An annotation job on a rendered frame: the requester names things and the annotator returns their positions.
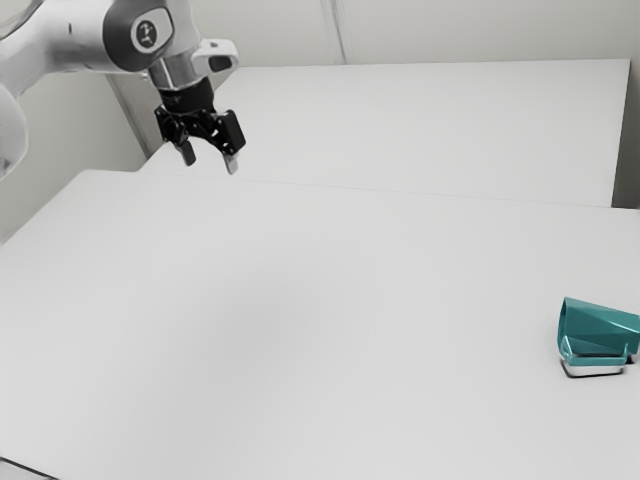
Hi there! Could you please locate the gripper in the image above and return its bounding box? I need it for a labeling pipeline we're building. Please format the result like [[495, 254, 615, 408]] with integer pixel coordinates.
[[153, 80, 248, 176]]

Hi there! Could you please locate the teal faceted mug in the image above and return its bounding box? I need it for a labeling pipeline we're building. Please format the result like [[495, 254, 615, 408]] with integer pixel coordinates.
[[556, 296, 640, 367]]

